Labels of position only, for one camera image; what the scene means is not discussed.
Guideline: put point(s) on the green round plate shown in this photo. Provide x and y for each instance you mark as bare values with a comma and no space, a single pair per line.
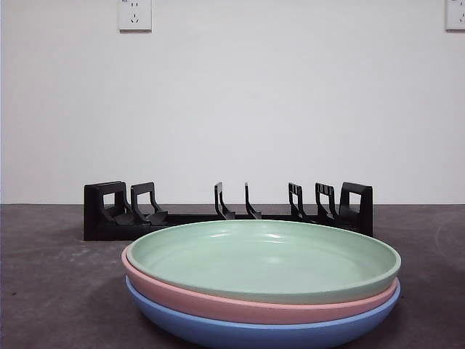
261,261

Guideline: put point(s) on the white wall socket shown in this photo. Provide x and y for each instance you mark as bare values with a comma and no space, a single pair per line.
457,16
134,18

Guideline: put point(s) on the blue round plate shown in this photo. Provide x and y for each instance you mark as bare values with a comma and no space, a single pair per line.
218,334

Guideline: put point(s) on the black plastic plate rack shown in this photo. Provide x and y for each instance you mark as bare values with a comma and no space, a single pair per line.
92,218

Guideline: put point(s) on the pink round plate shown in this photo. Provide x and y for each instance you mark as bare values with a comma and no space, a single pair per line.
218,309

